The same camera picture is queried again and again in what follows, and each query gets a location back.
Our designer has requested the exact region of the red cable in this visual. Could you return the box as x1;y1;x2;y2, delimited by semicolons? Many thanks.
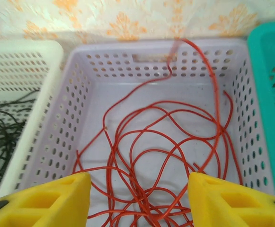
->
103;37;223;172
72;100;244;227

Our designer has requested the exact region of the white plastic basket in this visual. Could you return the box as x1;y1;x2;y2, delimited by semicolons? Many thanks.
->
0;40;64;204

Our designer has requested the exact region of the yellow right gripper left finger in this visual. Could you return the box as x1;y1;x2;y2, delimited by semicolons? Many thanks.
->
0;172;91;227

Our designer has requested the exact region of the teal plastic basket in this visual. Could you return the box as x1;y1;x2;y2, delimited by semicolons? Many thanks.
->
247;21;275;201

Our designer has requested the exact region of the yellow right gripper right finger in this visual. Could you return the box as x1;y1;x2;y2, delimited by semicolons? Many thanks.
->
188;172;275;227

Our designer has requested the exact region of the lilac plastic basket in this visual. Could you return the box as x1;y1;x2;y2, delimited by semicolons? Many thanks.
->
14;37;275;227

